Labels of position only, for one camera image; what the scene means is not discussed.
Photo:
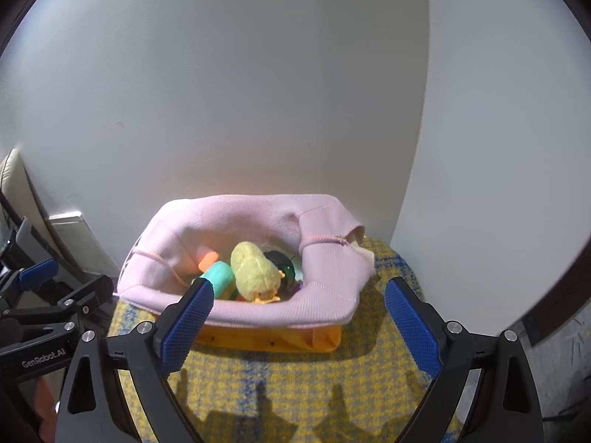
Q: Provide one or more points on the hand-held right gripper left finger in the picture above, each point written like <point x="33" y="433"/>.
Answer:
<point x="189" y="320"/>

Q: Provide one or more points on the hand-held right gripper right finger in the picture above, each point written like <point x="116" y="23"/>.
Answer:
<point x="411" y="327"/>

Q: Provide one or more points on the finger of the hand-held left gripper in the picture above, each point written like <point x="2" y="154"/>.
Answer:
<point x="87" y="293"/>
<point x="38" y="271"/>

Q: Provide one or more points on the teal plush toy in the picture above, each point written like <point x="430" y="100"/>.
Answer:
<point x="220" y="276"/>

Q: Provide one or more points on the orange plastic basket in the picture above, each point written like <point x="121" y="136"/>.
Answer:
<point x="258" y="338"/>

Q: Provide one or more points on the orange plastic spring toy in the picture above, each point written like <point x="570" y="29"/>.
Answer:
<point x="268" y="299"/>

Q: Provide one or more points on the yellow plush toy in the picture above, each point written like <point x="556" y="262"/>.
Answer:
<point x="254" y="267"/>

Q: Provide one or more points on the black and green ball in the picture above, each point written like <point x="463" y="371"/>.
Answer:
<point x="281" y="265"/>

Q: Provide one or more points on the pink knitted cloth liner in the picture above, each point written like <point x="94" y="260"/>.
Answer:
<point x="286" y="221"/>

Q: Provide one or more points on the beige cushion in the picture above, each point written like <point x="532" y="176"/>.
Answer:
<point x="16" y="180"/>

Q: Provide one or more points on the yellow blue woven blanket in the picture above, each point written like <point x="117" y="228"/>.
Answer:
<point x="295" y="392"/>

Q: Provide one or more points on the white wall panel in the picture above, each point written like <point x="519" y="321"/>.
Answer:
<point x="78" y="244"/>

